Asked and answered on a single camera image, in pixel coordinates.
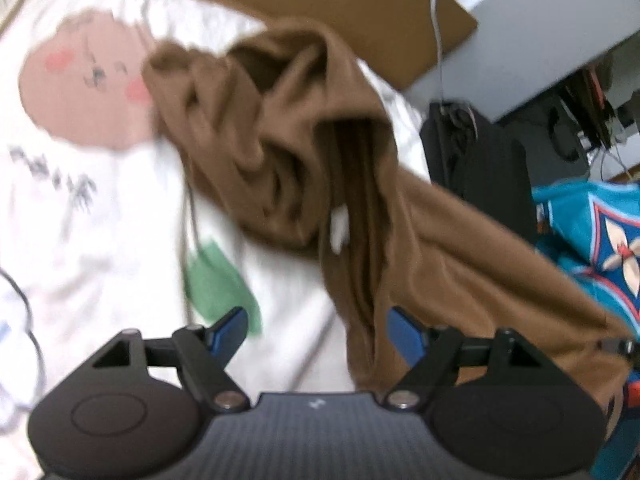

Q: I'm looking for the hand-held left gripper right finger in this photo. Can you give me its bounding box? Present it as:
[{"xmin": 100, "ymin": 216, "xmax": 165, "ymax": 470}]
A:
[{"xmin": 384, "ymin": 306, "xmax": 548, "ymax": 411}]

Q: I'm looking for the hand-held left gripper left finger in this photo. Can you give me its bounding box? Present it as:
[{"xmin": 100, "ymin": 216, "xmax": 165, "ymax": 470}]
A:
[{"xmin": 92, "ymin": 306, "xmax": 251, "ymax": 413}]

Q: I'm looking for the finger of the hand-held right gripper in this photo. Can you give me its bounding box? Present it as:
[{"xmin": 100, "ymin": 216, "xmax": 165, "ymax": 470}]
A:
[{"xmin": 600, "ymin": 337, "xmax": 636, "ymax": 358}]

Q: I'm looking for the brown printed t-shirt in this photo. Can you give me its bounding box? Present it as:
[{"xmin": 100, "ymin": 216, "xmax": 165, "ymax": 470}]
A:
[{"xmin": 141, "ymin": 17, "xmax": 633, "ymax": 411}]

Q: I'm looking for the teal patterned cloth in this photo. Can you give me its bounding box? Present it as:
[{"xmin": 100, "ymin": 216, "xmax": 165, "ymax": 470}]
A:
[{"xmin": 531, "ymin": 180, "xmax": 640, "ymax": 333}]

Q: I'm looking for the white printed blanket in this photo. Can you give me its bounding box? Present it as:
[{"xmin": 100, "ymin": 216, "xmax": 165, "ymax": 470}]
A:
[{"xmin": 0, "ymin": 0, "xmax": 436, "ymax": 480}]

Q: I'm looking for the black bag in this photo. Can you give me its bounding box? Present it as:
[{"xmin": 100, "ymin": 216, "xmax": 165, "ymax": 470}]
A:
[{"xmin": 419, "ymin": 101, "xmax": 540, "ymax": 256}]

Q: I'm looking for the dark cable clutter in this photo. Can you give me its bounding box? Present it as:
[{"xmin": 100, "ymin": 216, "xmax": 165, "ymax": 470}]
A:
[{"xmin": 546, "ymin": 52, "xmax": 640, "ymax": 163}]

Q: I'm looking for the white cable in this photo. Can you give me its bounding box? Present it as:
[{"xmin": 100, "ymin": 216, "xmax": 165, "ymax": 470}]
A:
[{"xmin": 429, "ymin": 0, "xmax": 447, "ymax": 106}]

